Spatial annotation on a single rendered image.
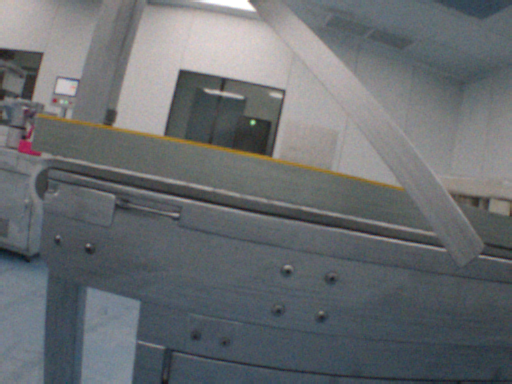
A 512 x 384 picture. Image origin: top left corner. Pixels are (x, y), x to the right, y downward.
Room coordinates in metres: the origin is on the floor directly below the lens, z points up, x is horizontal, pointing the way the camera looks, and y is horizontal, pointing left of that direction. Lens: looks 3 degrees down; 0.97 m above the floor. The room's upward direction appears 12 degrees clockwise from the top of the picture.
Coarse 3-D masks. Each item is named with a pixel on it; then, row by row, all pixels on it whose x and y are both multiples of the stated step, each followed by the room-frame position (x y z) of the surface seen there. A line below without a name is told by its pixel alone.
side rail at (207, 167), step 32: (64, 128) 0.36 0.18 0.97; (96, 128) 0.36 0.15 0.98; (96, 160) 0.36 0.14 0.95; (128, 160) 0.37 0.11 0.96; (160, 160) 0.37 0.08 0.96; (192, 160) 0.37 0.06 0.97; (224, 160) 0.37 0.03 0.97; (256, 160) 0.37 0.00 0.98; (256, 192) 0.37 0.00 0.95; (288, 192) 0.38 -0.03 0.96; (320, 192) 0.38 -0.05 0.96; (352, 192) 0.38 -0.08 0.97; (384, 192) 0.38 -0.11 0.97; (416, 224) 0.38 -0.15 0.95; (480, 224) 0.39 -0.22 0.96
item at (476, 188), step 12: (444, 180) 0.56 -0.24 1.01; (456, 180) 0.52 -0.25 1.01; (468, 180) 0.49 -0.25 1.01; (480, 180) 0.46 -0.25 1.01; (492, 180) 0.44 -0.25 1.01; (456, 192) 0.52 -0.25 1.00; (468, 192) 0.48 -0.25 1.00; (480, 192) 0.45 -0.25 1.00; (492, 192) 0.43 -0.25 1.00; (504, 192) 0.41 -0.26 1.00
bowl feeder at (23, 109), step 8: (8, 104) 2.83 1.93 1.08; (16, 104) 2.83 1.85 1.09; (24, 104) 2.85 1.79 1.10; (32, 104) 2.89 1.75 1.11; (8, 112) 2.87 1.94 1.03; (16, 112) 2.85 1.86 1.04; (24, 112) 2.88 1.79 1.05; (32, 112) 2.92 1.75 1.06; (16, 120) 2.90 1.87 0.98; (24, 120) 2.92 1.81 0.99; (8, 128) 2.94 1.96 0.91; (16, 128) 2.92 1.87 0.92; (24, 128) 2.98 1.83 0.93; (8, 136) 2.92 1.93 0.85; (16, 136) 2.92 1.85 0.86; (24, 136) 2.97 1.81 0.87; (8, 144) 2.91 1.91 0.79; (16, 144) 2.92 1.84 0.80
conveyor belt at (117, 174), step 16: (48, 160) 0.38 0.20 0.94; (64, 160) 0.38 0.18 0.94; (80, 160) 0.42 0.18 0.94; (32, 176) 0.38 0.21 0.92; (96, 176) 0.38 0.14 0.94; (112, 176) 0.38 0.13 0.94; (128, 176) 0.38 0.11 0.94; (144, 176) 0.39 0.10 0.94; (32, 192) 0.38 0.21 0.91; (176, 192) 0.39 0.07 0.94; (192, 192) 0.39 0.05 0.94; (208, 192) 0.39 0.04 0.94; (224, 192) 0.41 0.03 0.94; (256, 208) 0.39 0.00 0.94; (272, 208) 0.39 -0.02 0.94; (288, 208) 0.39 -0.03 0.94; (304, 208) 0.41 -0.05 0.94; (336, 224) 0.40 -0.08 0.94; (352, 224) 0.40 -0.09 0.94; (368, 224) 0.40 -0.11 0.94; (384, 224) 0.42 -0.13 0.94; (416, 240) 0.40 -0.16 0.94; (432, 240) 0.40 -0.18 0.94
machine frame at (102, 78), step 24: (120, 0) 0.64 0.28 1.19; (144, 0) 0.69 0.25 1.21; (96, 24) 0.64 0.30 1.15; (120, 24) 0.64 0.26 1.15; (96, 48) 0.64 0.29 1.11; (120, 48) 0.64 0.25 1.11; (96, 72) 0.64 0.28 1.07; (120, 72) 0.67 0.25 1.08; (96, 96) 0.64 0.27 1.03; (96, 120) 0.64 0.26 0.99; (48, 288) 0.64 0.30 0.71; (72, 288) 0.64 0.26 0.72; (48, 312) 0.64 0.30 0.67; (72, 312) 0.64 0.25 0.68; (48, 336) 0.64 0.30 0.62; (72, 336) 0.64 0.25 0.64; (48, 360) 0.64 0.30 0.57; (72, 360) 0.65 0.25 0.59
